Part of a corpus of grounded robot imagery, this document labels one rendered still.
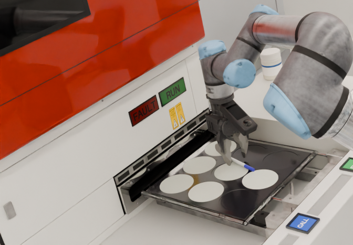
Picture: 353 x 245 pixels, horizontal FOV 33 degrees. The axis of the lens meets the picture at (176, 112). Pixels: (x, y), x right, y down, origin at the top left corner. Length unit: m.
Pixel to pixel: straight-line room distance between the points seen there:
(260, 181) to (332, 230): 0.33
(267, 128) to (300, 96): 0.72
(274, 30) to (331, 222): 0.45
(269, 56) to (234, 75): 0.59
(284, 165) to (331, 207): 0.33
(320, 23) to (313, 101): 0.16
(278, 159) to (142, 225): 0.43
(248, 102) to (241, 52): 0.47
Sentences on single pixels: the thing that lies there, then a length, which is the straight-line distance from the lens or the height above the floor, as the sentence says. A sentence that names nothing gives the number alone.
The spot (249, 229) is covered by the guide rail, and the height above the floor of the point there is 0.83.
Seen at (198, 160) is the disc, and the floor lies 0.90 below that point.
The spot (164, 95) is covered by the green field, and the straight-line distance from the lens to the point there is 1.81.
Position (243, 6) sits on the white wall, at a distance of 4.66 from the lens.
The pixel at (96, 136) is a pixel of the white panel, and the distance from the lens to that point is 1.64.
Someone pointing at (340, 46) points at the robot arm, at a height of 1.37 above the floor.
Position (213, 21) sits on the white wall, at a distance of 4.37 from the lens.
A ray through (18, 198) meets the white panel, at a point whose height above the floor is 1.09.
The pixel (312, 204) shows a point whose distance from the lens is 1.46.
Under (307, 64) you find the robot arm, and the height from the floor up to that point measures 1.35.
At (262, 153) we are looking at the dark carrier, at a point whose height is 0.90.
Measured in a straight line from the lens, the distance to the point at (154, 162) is 1.80.
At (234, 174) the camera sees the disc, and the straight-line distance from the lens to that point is 1.73.
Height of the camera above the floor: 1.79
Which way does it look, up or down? 24 degrees down
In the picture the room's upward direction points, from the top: 13 degrees counter-clockwise
